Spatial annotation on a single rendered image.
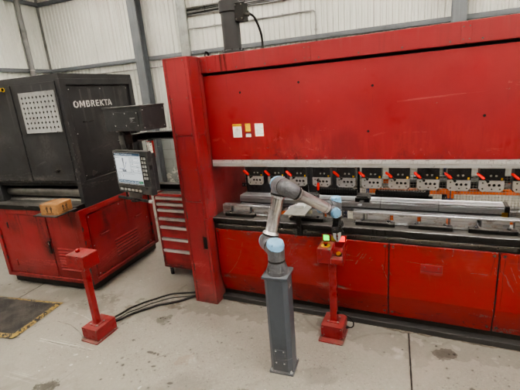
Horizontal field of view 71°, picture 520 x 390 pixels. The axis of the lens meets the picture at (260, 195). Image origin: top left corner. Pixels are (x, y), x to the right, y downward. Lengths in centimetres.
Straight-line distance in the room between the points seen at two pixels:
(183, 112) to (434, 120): 198
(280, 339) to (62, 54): 888
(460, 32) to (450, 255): 152
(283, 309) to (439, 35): 209
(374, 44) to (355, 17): 443
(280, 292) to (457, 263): 133
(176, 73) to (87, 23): 666
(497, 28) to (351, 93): 96
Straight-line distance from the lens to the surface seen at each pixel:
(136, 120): 305
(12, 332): 429
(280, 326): 270
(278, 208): 252
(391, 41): 289
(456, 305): 324
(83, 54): 994
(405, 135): 291
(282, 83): 307
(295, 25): 751
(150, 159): 302
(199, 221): 346
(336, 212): 256
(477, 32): 289
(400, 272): 313
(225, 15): 339
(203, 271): 367
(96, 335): 366
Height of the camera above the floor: 197
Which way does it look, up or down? 16 degrees down
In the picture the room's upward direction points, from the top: 5 degrees counter-clockwise
